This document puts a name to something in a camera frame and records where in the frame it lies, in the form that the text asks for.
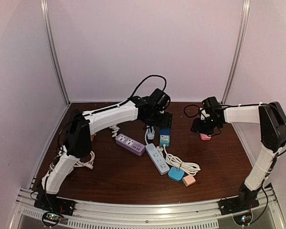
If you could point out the right aluminium frame post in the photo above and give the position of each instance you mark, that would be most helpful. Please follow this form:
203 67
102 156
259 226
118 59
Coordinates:
239 44

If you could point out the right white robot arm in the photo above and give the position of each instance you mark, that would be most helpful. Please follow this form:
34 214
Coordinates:
271 119

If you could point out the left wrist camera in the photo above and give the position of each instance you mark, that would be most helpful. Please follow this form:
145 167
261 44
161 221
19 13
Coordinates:
159 100

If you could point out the pink small plug adapter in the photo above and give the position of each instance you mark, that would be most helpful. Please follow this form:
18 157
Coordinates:
188 180

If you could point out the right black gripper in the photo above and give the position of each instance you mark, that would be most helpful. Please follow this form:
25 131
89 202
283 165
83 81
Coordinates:
197 127

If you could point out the purple power strip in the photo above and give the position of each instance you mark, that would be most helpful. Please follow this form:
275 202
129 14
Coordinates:
130 144

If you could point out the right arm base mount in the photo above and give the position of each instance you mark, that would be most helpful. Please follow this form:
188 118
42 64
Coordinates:
233 205

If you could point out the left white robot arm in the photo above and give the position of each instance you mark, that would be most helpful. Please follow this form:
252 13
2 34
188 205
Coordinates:
151 110

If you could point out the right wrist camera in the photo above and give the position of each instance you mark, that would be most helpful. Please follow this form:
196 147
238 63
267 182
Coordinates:
210 105

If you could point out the teal usb power strip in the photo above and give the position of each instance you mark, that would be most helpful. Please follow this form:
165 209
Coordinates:
164 140

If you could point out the light blue power strip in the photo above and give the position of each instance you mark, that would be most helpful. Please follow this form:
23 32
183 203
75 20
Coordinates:
157 159

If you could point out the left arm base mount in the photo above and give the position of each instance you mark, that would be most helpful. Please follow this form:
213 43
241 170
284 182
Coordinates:
52 203

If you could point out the blue square plug adapter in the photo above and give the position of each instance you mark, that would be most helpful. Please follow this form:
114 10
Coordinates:
175 174

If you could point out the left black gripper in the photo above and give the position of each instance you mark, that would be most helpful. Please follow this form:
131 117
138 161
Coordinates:
167 122

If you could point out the dark blue plug adapter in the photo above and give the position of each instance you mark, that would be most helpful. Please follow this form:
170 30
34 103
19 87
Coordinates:
164 131

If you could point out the aluminium frame post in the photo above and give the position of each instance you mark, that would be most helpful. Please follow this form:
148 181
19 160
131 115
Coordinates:
53 53
239 44

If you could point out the front aluminium rail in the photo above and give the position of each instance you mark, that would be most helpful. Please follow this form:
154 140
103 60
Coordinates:
94 215

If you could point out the left aluminium frame post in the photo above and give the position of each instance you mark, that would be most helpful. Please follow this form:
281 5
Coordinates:
53 53

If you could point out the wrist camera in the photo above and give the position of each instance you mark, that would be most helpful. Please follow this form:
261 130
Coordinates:
210 105
159 100

